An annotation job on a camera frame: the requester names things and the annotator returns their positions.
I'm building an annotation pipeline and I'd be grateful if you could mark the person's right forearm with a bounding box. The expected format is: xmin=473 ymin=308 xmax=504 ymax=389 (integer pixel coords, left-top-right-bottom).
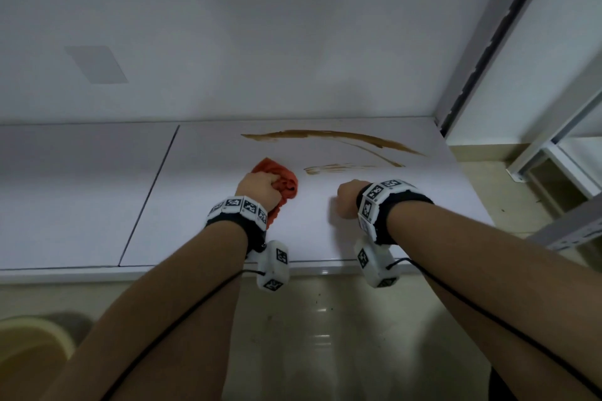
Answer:
xmin=386 ymin=200 xmax=602 ymax=401

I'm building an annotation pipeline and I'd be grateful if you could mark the white metal shelf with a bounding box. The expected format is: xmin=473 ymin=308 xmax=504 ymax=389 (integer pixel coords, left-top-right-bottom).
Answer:
xmin=0 ymin=0 xmax=602 ymax=285

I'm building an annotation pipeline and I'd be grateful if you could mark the red cleaning cloth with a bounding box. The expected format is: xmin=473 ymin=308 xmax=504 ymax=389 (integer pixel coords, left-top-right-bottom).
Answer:
xmin=250 ymin=157 xmax=300 ymax=230

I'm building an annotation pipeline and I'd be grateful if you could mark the blank white wall plate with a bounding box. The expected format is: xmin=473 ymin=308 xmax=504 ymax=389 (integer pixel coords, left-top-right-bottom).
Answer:
xmin=64 ymin=44 xmax=129 ymax=85

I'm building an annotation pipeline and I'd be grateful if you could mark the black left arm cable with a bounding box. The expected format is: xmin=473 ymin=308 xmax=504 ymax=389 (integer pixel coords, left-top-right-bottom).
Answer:
xmin=101 ymin=269 xmax=267 ymax=401

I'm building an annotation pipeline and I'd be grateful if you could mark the person's left hand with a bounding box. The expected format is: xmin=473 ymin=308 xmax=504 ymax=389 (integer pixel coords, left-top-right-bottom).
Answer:
xmin=234 ymin=171 xmax=283 ymax=212

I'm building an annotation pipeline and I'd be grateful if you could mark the person's left forearm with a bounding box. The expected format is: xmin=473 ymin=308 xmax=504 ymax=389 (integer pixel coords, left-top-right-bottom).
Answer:
xmin=40 ymin=221 xmax=249 ymax=401

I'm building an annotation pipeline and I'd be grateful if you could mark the black wristband with markers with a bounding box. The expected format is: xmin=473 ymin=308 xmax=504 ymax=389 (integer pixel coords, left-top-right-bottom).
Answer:
xmin=204 ymin=196 xmax=269 ymax=256
xmin=355 ymin=179 xmax=435 ymax=246

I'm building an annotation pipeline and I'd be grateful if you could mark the black right wristband with markers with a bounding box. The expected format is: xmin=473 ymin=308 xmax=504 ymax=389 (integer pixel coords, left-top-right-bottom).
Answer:
xmin=355 ymin=179 xmax=435 ymax=246

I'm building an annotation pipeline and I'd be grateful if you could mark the white metal storage rack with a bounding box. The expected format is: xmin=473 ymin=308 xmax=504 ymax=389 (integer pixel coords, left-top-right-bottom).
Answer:
xmin=507 ymin=53 xmax=602 ymax=202

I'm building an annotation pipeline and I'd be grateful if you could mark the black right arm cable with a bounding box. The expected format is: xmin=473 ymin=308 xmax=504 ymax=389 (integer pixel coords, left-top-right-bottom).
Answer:
xmin=385 ymin=257 xmax=602 ymax=399

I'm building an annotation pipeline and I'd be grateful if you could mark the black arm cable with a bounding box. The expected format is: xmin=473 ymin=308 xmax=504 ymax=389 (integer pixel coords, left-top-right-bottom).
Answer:
xmin=101 ymin=269 xmax=267 ymax=401
xmin=385 ymin=257 xmax=602 ymax=399

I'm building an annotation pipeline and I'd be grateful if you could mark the person's right hand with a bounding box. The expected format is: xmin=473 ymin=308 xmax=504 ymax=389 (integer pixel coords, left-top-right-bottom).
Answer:
xmin=334 ymin=179 xmax=372 ymax=221

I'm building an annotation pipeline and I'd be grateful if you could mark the black left wristband with markers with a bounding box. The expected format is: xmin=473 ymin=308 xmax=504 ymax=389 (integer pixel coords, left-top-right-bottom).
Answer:
xmin=204 ymin=196 xmax=269 ymax=256

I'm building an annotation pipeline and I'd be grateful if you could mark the yellow plastic basin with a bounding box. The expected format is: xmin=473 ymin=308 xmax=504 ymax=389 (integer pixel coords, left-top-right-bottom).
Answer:
xmin=0 ymin=316 xmax=76 ymax=368

